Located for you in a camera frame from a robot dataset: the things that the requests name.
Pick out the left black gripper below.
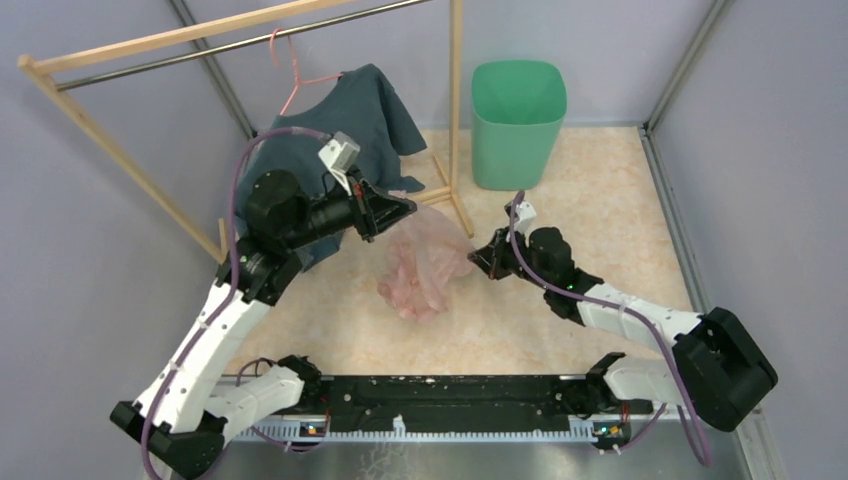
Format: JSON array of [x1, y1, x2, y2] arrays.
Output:
[[283, 163, 417, 250]]

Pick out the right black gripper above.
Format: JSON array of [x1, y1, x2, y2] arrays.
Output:
[[469, 225, 552, 290]]

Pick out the pink plastic trash bag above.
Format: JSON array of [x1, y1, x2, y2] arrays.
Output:
[[377, 203, 473, 322]]

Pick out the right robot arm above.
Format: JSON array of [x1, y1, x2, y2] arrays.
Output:
[[467, 227, 778, 432]]

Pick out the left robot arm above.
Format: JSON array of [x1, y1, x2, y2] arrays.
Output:
[[110, 169, 417, 479]]

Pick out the green plastic trash bin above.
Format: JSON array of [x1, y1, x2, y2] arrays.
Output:
[[471, 59, 568, 191]]

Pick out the dark teal t-shirt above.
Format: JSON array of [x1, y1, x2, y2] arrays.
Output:
[[228, 65, 426, 272]]

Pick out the pink clothes hanger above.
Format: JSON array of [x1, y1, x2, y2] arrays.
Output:
[[268, 27, 343, 116]]

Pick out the metal hanging rod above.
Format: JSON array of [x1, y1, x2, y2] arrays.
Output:
[[57, 0, 429, 92]]

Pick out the wooden clothes rack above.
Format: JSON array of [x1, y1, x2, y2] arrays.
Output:
[[1, 1, 449, 268]]

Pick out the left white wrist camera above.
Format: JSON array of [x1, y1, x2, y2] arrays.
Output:
[[318, 131, 360, 195]]

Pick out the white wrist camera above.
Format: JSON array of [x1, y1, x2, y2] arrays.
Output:
[[318, 131, 360, 195], [505, 200, 537, 235]]

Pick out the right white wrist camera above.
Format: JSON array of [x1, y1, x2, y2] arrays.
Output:
[[505, 200, 537, 235]]

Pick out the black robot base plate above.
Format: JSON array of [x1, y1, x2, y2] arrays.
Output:
[[280, 375, 654, 434]]

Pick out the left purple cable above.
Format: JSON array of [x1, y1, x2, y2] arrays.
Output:
[[139, 126, 333, 480]]

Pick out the aluminium frame post left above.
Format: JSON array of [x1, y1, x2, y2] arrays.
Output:
[[167, 0, 257, 140]]

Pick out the aluminium frame post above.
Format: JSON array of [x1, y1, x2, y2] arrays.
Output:
[[167, 0, 257, 140], [643, 0, 734, 136]]

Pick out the white toothed cable rail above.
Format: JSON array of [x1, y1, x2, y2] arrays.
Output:
[[232, 416, 599, 444]]

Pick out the aluminium frame post right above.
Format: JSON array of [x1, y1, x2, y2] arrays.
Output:
[[643, 0, 734, 136]]

